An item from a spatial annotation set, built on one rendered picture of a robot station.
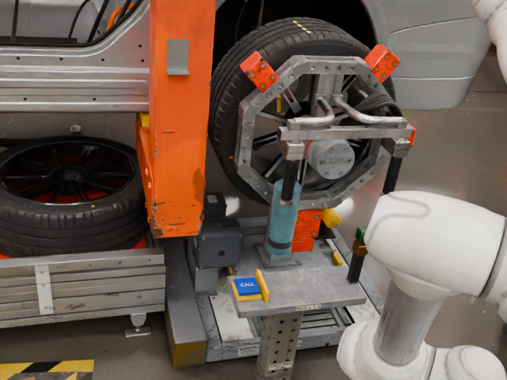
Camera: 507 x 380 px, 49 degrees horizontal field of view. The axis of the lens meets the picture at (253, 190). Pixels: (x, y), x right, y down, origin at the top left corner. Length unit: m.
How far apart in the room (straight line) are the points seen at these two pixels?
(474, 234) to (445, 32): 1.73
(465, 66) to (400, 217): 1.82
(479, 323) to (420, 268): 1.80
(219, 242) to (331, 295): 0.51
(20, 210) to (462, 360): 1.47
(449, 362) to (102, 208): 1.26
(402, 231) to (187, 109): 0.93
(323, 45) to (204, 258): 0.91
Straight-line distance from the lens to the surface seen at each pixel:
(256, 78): 1.68
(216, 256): 2.14
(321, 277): 1.88
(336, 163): 1.73
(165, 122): 1.64
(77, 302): 2.10
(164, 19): 1.54
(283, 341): 1.91
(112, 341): 2.24
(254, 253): 2.31
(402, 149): 1.71
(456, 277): 0.87
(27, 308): 2.12
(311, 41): 1.79
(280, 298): 1.77
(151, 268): 2.03
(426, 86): 2.57
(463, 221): 0.87
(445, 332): 2.54
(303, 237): 2.02
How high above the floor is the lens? 1.61
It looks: 30 degrees down
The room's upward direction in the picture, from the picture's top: 7 degrees clockwise
